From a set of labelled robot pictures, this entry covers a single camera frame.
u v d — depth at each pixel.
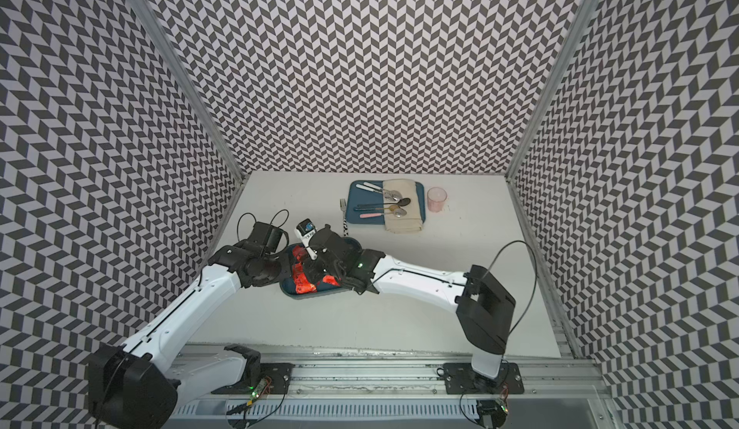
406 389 0.72
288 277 0.72
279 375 0.73
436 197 1.03
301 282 0.81
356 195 1.15
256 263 0.56
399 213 1.07
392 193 1.12
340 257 0.57
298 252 0.76
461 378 0.75
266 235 0.63
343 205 1.11
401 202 1.07
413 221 1.02
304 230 0.65
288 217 0.74
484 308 0.44
